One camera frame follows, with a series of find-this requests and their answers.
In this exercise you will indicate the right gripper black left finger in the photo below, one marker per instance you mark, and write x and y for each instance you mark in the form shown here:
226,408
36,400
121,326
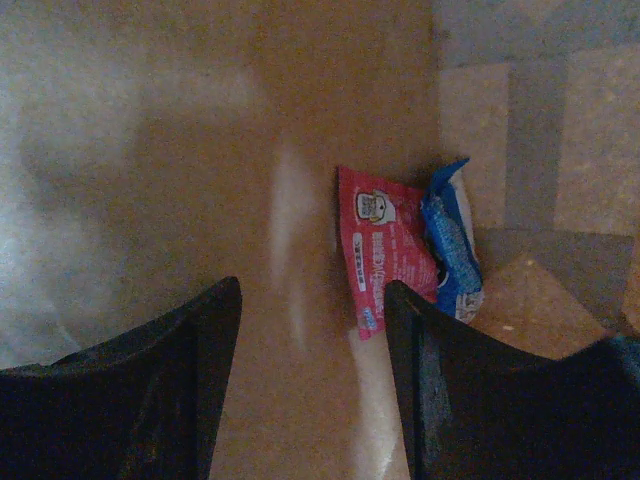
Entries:
146,404

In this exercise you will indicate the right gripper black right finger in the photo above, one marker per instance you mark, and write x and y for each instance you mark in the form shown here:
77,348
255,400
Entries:
472,407

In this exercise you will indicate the small red snack packet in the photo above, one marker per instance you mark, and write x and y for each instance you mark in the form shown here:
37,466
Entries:
382,238

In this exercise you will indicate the brown paper bag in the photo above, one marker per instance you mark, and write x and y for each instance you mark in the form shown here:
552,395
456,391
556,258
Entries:
150,148

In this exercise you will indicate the small blue snack packet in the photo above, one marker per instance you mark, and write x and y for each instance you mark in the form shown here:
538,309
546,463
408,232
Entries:
449,235

